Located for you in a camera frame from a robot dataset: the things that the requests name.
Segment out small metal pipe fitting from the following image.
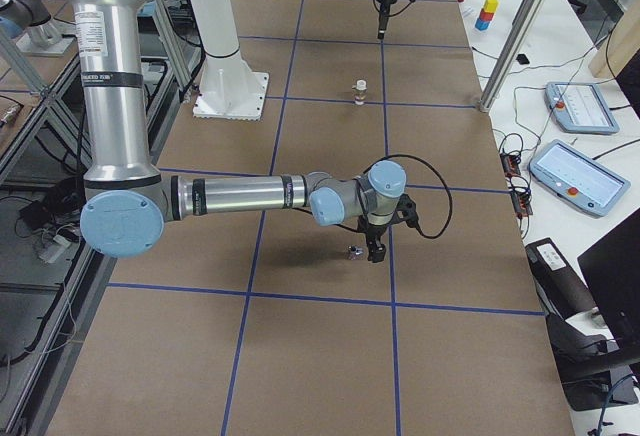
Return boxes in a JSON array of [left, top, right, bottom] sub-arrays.
[[347, 245, 364, 260]]

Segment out brass white PPR valve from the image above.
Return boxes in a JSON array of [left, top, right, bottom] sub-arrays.
[[352, 79, 368, 106]]

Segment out yellow red blue blocks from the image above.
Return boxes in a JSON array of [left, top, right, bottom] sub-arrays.
[[474, 0, 499, 31]]

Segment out brown paper table mat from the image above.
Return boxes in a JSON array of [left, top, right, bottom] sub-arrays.
[[48, 0, 573, 435]]

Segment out small black box device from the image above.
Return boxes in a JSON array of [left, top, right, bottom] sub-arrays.
[[516, 53, 530, 65]]

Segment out orange circuit board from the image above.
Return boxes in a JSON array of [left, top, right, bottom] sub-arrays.
[[500, 152, 533, 220]]

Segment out near blue teach pendant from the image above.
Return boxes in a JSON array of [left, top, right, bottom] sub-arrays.
[[529, 140, 631, 217]]

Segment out blue teach pendant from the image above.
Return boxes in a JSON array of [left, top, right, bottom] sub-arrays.
[[529, 140, 631, 217], [545, 82, 620, 135]]

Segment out far blue teach pendant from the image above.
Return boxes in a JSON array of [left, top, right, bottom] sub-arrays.
[[545, 82, 620, 135]]

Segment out black monitor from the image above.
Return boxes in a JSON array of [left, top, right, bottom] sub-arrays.
[[578, 210, 639, 345]]

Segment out aluminium frame post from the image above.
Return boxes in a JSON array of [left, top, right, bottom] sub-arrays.
[[478, 0, 545, 113]]

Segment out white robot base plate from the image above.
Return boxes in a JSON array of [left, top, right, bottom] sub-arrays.
[[193, 69, 269, 121]]

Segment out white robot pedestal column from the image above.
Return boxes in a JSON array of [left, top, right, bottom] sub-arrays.
[[189, 0, 240, 59]]

